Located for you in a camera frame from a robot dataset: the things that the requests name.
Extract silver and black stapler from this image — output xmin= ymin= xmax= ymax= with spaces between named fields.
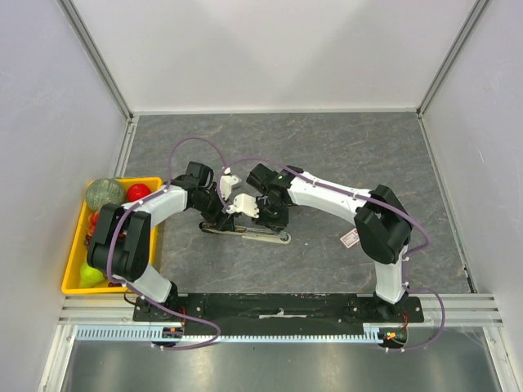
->
xmin=199 ymin=222 xmax=292 ymax=245

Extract red white staple box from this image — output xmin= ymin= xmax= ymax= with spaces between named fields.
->
xmin=340 ymin=229 xmax=360 ymax=249

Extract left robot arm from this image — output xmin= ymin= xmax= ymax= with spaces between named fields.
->
xmin=87 ymin=162 xmax=240 ymax=321

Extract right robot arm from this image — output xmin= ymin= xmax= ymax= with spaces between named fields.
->
xmin=247 ymin=164 xmax=412 ymax=322

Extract red apple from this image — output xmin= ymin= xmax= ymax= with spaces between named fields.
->
xmin=127 ymin=183 xmax=151 ymax=202

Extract green striped melon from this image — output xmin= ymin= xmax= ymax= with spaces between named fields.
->
xmin=85 ymin=178 xmax=126 ymax=211

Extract red cherry tomato cluster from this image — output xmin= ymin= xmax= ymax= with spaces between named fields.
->
xmin=87 ymin=211 xmax=100 ymax=237

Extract green pear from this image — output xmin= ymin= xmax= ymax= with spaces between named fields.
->
xmin=78 ymin=262 xmax=105 ymax=288

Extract yellow plastic bin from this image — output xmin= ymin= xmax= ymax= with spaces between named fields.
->
xmin=61 ymin=176 xmax=163 ymax=296

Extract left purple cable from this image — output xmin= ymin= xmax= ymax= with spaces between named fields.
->
xmin=106 ymin=136 xmax=230 ymax=352

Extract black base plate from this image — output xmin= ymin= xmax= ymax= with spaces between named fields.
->
xmin=132 ymin=292 xmax=426 ymax=327

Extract grey cable duct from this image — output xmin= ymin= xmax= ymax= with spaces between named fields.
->
xmin=76 ymin=323 xmax=385 ymax=344

